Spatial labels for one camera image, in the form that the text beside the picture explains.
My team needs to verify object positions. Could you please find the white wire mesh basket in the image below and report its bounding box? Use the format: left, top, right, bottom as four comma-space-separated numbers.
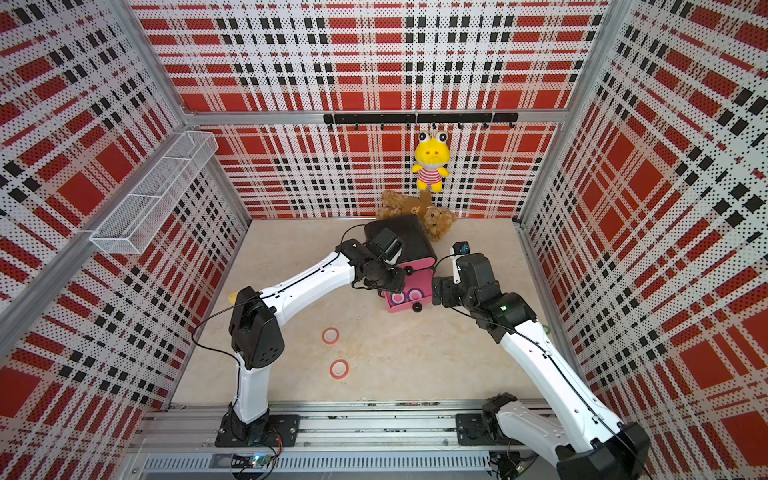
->
90, 130, 217, 255

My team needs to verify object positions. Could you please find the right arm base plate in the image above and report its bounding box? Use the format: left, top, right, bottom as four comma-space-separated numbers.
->
455, 413, 499, 446

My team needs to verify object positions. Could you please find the brown teddy bear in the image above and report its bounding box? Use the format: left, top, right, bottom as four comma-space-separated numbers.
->
375, 190, 458, 241

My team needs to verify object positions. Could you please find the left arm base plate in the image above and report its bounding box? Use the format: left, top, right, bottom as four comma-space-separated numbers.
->
214, 413, 301, 448

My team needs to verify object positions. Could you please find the yellow frog plush toy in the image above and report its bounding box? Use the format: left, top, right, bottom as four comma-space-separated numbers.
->
412, 131, 450, 193

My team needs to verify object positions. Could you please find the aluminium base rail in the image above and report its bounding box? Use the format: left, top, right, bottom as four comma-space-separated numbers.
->
128, 400, 625, 475

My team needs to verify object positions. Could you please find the black drawer cabinet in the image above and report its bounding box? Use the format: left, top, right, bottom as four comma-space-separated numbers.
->
364, 214, 437, 266

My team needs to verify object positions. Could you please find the red tape roll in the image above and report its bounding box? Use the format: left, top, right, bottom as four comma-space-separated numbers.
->
322, 327, 340, 345
329, 359, 350, 380

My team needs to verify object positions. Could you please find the pink drawer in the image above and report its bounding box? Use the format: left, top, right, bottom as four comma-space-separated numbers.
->
383, 268, 433, 313
398, 256, 436, 271

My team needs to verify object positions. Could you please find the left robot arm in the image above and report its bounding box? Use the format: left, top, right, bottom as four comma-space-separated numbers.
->
229, 228, 406, 429

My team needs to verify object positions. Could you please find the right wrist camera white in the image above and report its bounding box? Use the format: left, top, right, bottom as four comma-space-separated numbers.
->
449, 241, 472, 284

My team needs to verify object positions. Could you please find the black hook rail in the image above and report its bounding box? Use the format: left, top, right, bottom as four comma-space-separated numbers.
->
323, 112, 520, 127

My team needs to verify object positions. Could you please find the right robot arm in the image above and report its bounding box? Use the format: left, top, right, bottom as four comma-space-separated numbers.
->
432, 253, 650, 479

